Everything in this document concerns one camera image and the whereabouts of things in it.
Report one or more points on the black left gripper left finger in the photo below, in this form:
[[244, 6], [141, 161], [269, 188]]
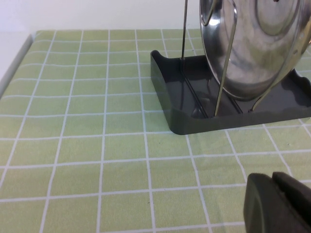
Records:
[[262, 208]]

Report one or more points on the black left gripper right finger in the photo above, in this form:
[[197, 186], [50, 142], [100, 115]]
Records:
[[296, 194]]

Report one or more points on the steel pot lid black knob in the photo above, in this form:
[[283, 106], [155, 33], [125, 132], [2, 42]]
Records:
[[255, 60]]

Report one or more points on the green checked tablecloth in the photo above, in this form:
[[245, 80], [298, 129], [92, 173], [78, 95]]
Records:
[[97, 145]]

